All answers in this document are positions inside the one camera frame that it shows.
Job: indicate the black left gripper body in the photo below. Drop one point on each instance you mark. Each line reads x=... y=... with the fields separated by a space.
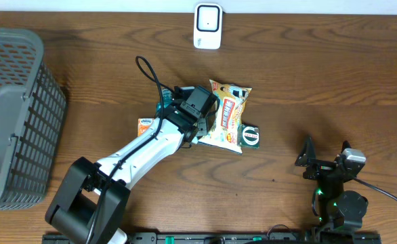
x=202 y=126

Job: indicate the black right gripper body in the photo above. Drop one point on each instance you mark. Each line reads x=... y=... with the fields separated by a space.
x=320 y=169

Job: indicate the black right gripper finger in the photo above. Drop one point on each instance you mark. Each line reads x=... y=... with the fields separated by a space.
x=345 y=145
x=307 y=153

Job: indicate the teal plastic bottle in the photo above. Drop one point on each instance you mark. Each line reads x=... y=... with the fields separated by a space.
x=166 y=96

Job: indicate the yellow snack bag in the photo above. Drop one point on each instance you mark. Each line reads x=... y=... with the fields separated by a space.
x=224 y=131

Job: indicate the orange tissue pack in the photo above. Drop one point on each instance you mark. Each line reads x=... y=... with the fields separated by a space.
x=144 y=124

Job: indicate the green ointment box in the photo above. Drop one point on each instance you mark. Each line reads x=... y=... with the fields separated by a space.
x=248 y=136

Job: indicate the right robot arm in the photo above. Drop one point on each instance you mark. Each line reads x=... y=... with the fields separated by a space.
x=340 y=211

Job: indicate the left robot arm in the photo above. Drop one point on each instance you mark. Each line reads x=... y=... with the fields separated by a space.
x=89 y=204

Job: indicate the white barcode scanner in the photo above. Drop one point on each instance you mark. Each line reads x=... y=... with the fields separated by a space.
x=207 y=32

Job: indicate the grey plastic mesh basket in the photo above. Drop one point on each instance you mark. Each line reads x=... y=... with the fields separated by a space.
x=32 y=114

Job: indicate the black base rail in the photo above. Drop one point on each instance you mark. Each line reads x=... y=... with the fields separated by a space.
x=154 y=238

